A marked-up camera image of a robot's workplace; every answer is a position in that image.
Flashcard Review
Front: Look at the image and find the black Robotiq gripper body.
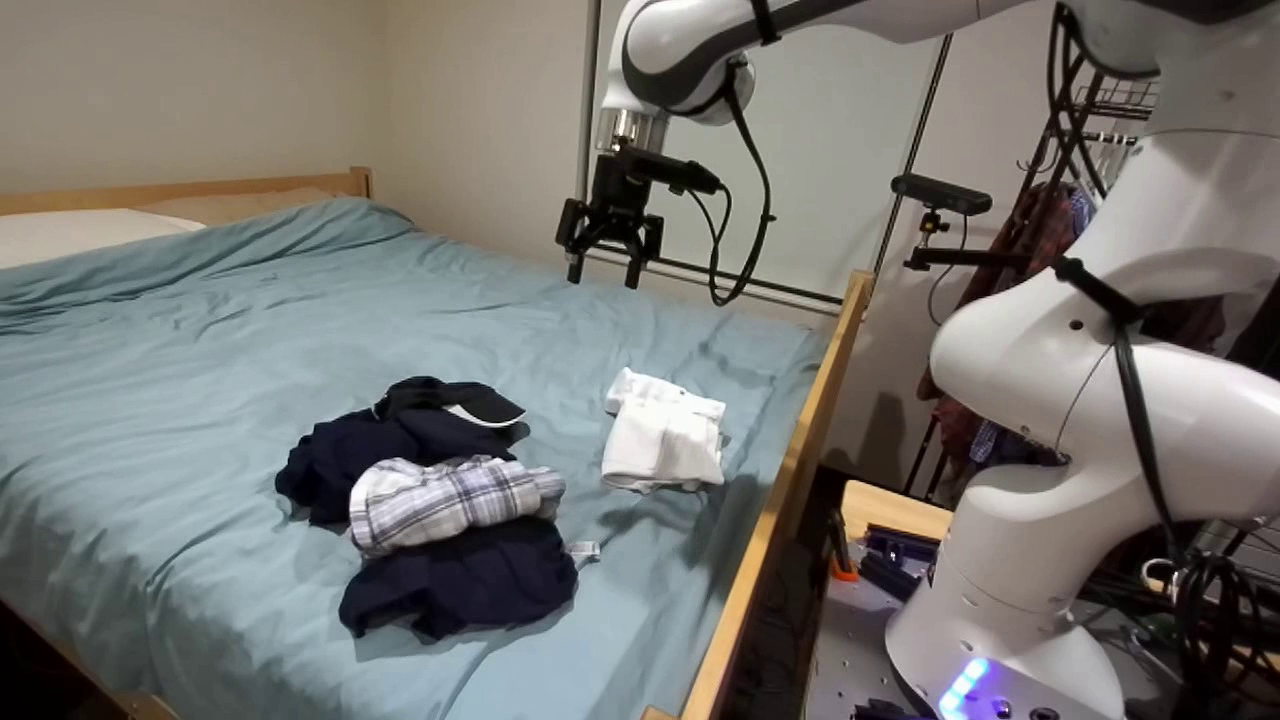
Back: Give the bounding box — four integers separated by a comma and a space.
581, 150, 660, 236

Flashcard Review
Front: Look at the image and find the black cap with light brim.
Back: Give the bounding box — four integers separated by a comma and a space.
371, 372, 536, 453

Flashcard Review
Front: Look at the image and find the white folded garment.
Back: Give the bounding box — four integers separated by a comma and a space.
594, 364, 731, 496

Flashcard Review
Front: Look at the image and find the bed with teal sheet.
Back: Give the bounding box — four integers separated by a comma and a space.
0, 165, 875, 720

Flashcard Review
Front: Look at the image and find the plaid checkered shirt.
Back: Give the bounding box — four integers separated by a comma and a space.
346, 453, 569, 562

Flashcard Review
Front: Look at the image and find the navy blue clothing item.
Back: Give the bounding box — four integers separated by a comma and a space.
334, 517, 584, 645
273, 403, 536, 532

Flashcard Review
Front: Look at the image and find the small wooden side table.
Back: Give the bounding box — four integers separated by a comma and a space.
837, 476, 959, 551

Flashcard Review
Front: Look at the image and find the black electronic box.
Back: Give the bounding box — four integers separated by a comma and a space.
852, 519, 940, 608

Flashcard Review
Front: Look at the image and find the black metal clothes rack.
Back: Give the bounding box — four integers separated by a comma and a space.
903, 0, 1280, 506

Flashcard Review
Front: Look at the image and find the white pillow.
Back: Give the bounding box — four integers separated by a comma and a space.
0, 205, 206, 274

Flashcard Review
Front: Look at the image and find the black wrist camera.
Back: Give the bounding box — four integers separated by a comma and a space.
642, 152, 731, 199

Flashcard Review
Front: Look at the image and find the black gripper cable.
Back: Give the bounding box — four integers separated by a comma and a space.
686, 74, 781, 314

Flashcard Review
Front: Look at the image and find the black stereo camera on stand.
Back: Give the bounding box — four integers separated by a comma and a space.
888, 169, 1017, 276

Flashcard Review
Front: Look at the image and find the grey perforated base plate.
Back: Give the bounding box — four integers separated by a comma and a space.
794, 575, 934, 720

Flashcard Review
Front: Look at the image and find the bundle of floor cables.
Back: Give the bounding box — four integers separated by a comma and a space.
1131, 526, 1280, 720

